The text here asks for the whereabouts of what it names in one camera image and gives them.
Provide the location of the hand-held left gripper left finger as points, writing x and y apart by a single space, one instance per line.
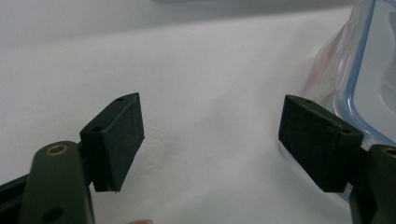
112 140

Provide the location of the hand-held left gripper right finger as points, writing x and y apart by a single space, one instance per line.
320 146

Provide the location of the clear plastic container blue rim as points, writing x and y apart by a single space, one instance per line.
358 62

